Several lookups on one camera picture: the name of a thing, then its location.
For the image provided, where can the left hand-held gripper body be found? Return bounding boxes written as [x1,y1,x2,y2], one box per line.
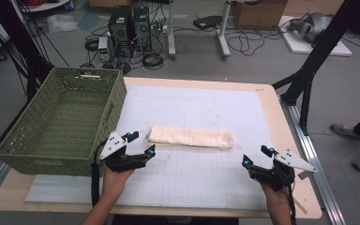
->
[98,130,149,173]

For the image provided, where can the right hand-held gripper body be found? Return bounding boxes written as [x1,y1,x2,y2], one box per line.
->
[247,148,319,192]

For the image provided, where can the cream towel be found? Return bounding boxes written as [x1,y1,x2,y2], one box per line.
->
[145,125,235,151]

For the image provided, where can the green woven plastic basket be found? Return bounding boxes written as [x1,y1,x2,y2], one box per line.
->
[0,66,128,178]

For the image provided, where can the person's right hand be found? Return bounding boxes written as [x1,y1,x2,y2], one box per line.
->
[260,182,293,214]

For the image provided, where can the person's left hand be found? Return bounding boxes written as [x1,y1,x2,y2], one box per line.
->
[101,166,136,206]

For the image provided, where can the white grid mat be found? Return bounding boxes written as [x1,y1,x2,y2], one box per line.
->
[24,84,277,211]

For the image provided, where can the person's dark clothing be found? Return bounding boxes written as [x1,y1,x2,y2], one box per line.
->
[110,215,240,225]

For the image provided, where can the grey bench power supply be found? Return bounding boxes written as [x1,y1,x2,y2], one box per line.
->
[97,36,112,62]

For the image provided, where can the black computer tower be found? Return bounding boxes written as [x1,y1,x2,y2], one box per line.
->
[107,5,136,59]
[132,6,154,53]

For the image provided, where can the white desk leg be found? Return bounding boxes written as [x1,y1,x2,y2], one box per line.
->
[217,0,233,60]
[166,0,178,61]

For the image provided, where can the black tripod stand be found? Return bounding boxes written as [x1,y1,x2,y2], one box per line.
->
[271,0,360,136]

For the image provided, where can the white floor board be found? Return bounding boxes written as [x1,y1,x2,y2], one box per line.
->
[277,15,353,57]

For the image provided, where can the clear plastic bag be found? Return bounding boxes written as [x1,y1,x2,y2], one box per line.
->
[46,13,80,34]

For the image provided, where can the grey robot head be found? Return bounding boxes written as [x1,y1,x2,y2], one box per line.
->
[286,11,333,43]

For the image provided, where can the brown cardboard box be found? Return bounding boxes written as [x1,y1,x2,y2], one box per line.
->
[232,0,289,31]

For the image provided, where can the flat black device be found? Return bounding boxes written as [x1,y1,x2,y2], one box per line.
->
[192,14,223,31]

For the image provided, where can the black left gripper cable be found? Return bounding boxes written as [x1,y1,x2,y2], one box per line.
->
[90,141,107,208]

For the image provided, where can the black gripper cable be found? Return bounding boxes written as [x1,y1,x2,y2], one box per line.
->
[90,141,107,208]
[285,174,298,225]

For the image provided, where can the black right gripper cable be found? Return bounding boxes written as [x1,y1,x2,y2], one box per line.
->
[285,174,298,225]

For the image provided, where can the aluminium rail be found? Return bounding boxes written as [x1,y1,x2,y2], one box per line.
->
[278,96,348,225]

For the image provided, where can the coiled black cable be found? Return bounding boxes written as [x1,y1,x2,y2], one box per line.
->
[141,52,165,70]

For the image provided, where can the loose black floor cables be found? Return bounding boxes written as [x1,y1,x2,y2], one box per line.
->
[226,27,284,58]

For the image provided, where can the black stand with cables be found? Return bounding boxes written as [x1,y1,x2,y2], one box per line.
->
[0,0,56,103]

